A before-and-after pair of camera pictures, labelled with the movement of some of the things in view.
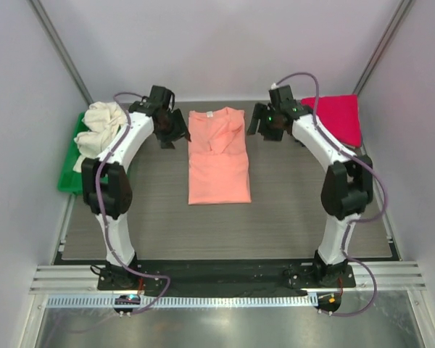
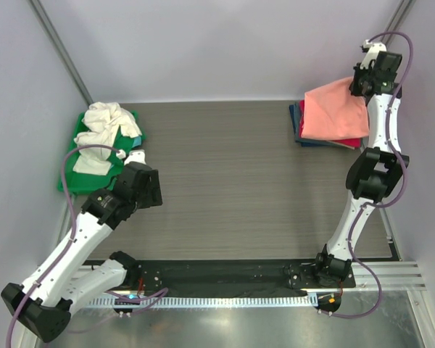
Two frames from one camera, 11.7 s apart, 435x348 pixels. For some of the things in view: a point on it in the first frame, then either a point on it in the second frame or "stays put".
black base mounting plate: x=212 y=275 stays put
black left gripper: x=166 y=140 → x=154 y=196
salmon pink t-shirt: x=218 y=167 → x=331 y=112
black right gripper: x=259 y=113 → x=355 y=90
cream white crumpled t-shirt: x=104 y=121 stays put
